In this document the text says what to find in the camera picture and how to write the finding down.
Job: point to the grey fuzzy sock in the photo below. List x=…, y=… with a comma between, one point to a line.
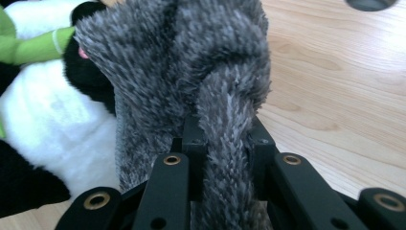
x=178, y=64

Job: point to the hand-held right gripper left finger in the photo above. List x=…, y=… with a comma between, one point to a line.
x=196, y=140

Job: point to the black and white panda plush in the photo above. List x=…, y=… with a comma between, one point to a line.
x=54, y=124

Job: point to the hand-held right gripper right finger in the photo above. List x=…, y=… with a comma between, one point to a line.
x=261, y=147

